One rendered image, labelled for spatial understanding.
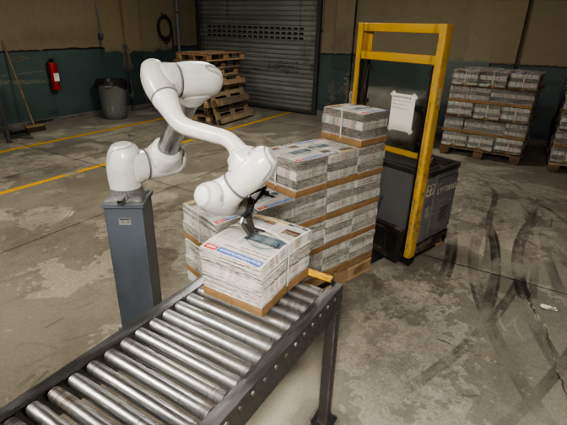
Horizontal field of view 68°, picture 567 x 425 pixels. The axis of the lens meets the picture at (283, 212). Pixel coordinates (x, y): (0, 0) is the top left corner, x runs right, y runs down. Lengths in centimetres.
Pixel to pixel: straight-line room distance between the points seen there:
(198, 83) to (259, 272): 76
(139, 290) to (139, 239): 31
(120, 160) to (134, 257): 51
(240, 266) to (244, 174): 39
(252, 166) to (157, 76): 56
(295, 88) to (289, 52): 76
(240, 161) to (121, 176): 93
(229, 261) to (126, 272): 90
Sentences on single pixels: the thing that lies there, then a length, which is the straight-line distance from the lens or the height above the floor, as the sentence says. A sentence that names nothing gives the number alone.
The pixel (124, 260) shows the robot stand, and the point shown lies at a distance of 233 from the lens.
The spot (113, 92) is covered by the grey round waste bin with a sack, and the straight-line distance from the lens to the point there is 923.
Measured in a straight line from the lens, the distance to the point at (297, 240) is 169.
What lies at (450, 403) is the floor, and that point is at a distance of 261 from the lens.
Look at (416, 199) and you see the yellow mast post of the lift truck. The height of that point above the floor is 61.
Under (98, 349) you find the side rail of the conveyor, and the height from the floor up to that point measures 80.
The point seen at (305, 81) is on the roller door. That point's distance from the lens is 984.
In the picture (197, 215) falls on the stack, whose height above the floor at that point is 81.
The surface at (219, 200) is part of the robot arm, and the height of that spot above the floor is 130.
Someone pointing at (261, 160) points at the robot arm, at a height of 143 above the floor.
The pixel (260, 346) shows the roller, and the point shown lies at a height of 79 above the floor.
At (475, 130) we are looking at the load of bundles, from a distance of 721.
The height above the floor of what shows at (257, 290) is 92.
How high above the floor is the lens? 180
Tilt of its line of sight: 24 degrees down
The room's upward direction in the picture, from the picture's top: 2 degrees clockwise
